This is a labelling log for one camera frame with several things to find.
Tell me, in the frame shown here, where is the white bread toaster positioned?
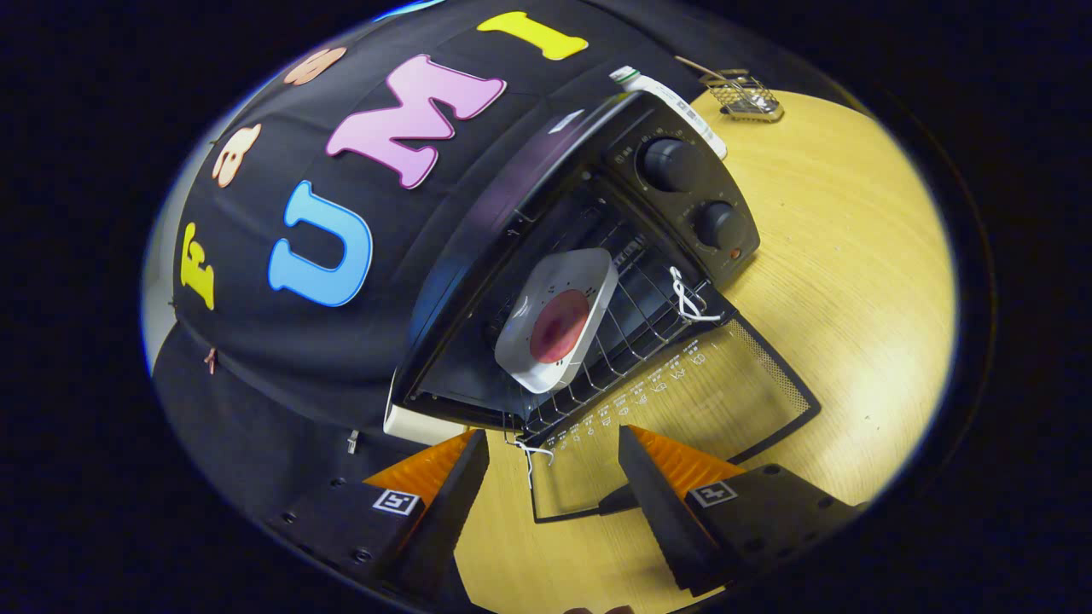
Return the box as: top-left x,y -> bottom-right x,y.
383,401 -> 466,446

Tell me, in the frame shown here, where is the black toaster oven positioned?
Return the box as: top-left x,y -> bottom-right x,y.
388,90 -> 822,524

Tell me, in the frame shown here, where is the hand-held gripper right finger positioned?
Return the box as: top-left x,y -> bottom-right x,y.
616,425 -> 863,596

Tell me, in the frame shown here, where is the metal wire holder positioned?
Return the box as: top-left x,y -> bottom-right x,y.
700,68 -> 785,123

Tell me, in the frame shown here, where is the white bottle with green cap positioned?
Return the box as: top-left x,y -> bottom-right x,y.
609,66 -> 729,161

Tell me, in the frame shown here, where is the white square plate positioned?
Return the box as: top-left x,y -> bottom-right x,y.
495,247 -> 619,394

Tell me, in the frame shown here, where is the wooden stick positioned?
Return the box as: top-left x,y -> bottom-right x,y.
674,55 -> 726,82

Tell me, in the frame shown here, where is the pink ham slice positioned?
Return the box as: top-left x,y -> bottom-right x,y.
530,289 -> 591,364

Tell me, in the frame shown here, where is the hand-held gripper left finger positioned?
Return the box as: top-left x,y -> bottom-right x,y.
264,429 -> 491,611

